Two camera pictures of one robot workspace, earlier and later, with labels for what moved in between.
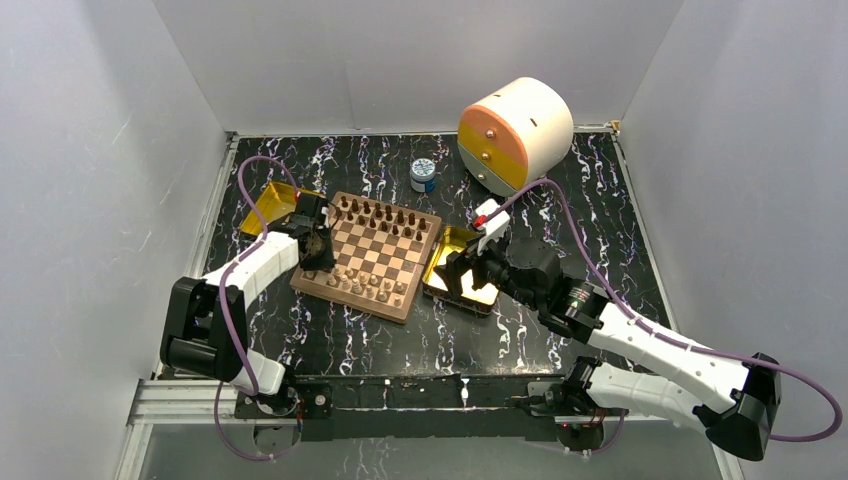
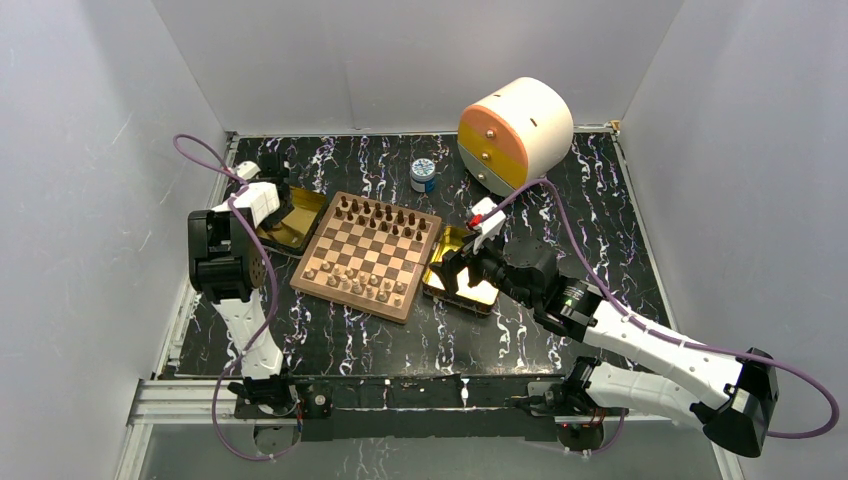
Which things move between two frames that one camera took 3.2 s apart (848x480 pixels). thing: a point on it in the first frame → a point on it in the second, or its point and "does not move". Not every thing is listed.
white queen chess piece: x=346 y=284 does not move
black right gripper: x=454 y=267 does not move
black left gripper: x=327 y=261 → x=276 y=219
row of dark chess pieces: x=381 y=218 does not move
